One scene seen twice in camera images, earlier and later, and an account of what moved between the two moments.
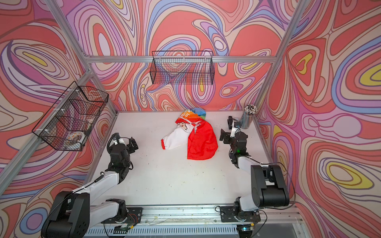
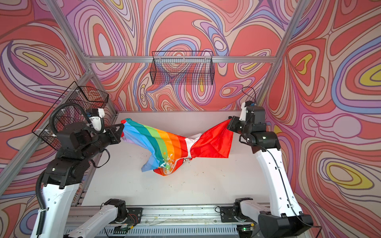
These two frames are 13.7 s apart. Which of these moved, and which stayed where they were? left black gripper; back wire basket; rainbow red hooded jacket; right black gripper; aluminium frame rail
Moved: rainbow red hooded jacket; left black gripper; right black gripper
Stayed: aluminium frame rail; back wire basket
